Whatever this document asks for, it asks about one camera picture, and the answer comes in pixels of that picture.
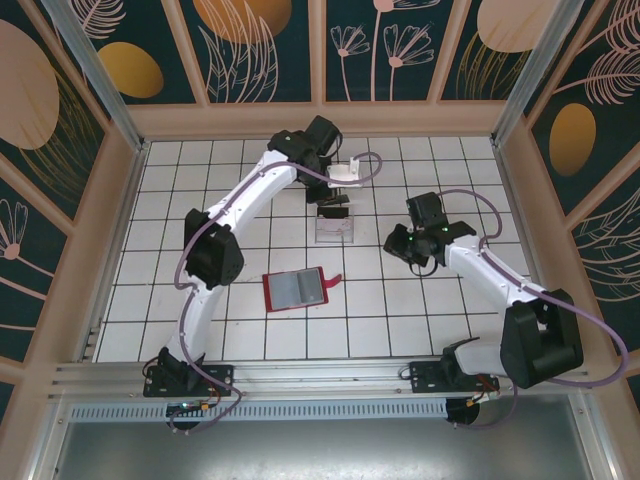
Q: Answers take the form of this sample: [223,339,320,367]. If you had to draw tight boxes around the clear acrylic card stand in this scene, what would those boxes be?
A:
[312,212,358,246]

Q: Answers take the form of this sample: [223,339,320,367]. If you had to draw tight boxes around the purple cable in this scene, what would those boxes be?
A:
[167,151,384,435]
[436,188,631,432]

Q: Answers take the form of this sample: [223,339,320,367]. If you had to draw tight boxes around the grey slotted cable duct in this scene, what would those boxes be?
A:
[67,398,450,422]

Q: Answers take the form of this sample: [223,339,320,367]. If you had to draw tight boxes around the red card holder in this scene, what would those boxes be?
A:
[262,267,344,314]

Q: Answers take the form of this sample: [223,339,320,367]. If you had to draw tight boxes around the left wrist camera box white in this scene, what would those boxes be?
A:
[325,155,362,190]

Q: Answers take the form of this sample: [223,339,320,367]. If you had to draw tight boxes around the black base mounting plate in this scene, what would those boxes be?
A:
[408,359,500,395]
[143,363,236,399]

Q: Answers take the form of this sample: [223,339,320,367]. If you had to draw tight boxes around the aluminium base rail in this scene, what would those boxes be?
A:
[47,353,599,401]

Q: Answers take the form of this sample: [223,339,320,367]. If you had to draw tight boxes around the thin black cable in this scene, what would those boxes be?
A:
[410,254,442,278]

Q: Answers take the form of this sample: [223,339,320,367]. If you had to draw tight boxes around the aluminium frame post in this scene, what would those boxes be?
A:
[492,0,584,147]
[39,0,147,153]

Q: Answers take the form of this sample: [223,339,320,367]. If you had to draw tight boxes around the grey metal sheet panel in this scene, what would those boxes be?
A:
[29,394,619,480]

